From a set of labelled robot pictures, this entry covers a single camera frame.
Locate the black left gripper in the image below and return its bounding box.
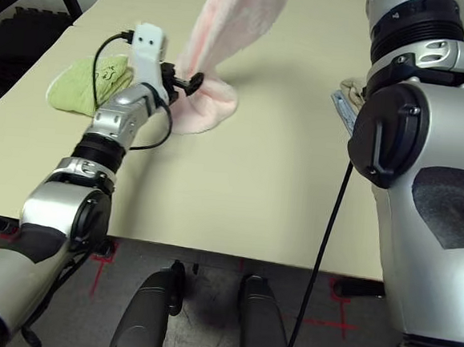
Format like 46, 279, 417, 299
159, 61, 206, 107

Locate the pink fluffy towel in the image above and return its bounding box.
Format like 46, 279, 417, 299
168, 0, 291, 143

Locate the green folded towel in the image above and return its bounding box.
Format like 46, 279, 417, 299
44, 49, 137, 120

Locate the light blue folded towel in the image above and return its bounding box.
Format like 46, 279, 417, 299
328, 89, 360, 138

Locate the beige folded towel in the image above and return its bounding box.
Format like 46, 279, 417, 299
337, 78, 369, 112

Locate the black foam floor mat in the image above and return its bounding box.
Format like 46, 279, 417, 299
0, 4, 75, 125

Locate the grey right robot leg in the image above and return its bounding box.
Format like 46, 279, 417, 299
234, 273, 295, 347

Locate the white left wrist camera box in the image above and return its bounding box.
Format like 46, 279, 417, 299
127, 21, 176, 101

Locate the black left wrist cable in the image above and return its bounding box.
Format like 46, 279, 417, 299
87, 29, 184, 154

